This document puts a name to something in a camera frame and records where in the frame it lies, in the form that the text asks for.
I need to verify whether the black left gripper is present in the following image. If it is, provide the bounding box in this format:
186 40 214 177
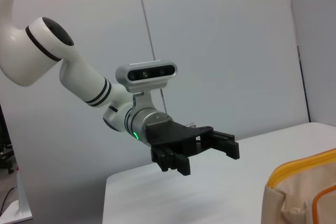
145 120 240 177

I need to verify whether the beige orange-trimmed food bag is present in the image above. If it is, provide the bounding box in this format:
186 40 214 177
261 148 336 224

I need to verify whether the white stand base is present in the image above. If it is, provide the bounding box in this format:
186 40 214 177
0 173 34 224

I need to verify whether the black office chair base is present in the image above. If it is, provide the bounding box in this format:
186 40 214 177
0 103 15 175

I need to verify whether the silver camera mount bracket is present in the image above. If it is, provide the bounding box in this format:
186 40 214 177
132 88 159 112

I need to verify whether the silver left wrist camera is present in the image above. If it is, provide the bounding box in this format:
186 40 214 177
115 59 178 92

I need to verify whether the thin black floor cable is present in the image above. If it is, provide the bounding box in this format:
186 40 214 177
0 186 18 210

